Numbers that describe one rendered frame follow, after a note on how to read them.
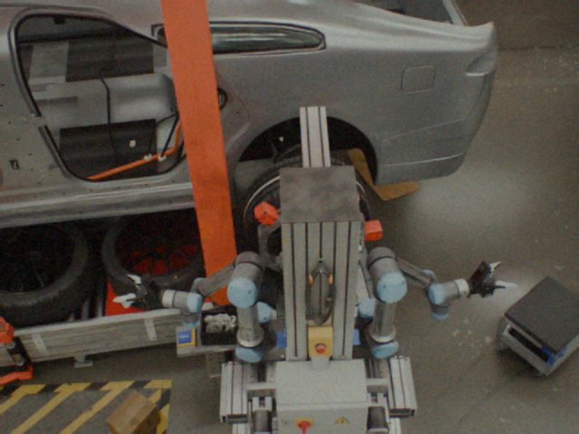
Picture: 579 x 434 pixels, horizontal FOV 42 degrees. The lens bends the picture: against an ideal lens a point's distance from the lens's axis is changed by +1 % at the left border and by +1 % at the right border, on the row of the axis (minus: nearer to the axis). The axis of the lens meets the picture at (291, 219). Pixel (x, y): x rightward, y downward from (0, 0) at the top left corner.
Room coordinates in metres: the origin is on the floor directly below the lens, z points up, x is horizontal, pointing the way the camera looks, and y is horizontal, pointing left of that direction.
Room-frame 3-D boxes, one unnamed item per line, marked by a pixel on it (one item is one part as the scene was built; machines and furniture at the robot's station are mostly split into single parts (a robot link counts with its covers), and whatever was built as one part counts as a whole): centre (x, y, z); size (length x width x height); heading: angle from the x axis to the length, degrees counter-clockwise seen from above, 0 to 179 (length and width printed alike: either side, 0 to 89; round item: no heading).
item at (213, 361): (2.19, 0.44, 0.21); 0.10 x 0.10 x 0.42; 7
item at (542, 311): (2.36, -1.41, 0.17); 0.43 x 0.36 x 0.34; 130
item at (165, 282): (2.81, 0.77, 0.39); 0.66 x 0.66 x 0.24
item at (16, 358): (2.25, 1.52, 0.30); 0.09 x 0.05 x 0.50; 97
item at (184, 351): (2.20, 0.41, 0.44); 0.43 x 0.17 x 0.03; 97
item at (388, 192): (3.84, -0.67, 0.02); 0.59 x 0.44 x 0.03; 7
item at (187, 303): (1.85, 0.45, 1.21); 0.11 x 0.08 x 0.09; 76
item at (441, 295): (1.86, -0.62, 1.21); 0.11 x 0.08 x 0.09; 105
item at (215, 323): (2.20, 0.39, 0.52); 0.20 x 0.14 x 0.13; 89
